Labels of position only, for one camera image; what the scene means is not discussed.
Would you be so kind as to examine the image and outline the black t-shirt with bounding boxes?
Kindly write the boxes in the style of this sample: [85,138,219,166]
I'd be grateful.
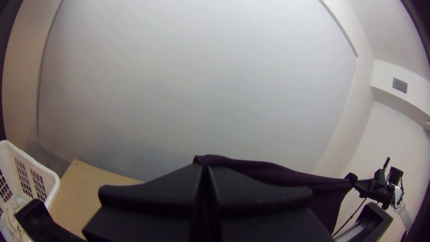
[193,154,359,236]

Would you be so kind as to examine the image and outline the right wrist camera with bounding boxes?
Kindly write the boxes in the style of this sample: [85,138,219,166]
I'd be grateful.
[386,166,404,187]

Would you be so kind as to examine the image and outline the white garment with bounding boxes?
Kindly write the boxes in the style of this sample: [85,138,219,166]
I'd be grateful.
[0,194,33,242]

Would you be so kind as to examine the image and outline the white laundry basket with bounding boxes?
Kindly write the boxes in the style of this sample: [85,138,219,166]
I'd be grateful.
[0,139,61,242]

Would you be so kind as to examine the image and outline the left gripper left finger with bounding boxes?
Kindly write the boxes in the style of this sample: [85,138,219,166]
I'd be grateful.
[82,162,204,242]

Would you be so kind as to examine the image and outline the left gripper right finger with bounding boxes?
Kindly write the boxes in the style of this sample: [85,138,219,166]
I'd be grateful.
[207,164,332,242]

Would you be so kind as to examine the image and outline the wall air vent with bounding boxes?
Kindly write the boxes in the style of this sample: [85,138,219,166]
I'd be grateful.
[392,77,409,95]

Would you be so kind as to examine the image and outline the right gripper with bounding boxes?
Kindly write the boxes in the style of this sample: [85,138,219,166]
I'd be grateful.
[354,168,394,211]

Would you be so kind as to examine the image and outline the black cable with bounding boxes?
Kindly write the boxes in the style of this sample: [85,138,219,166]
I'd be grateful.
[331,197,369,237]

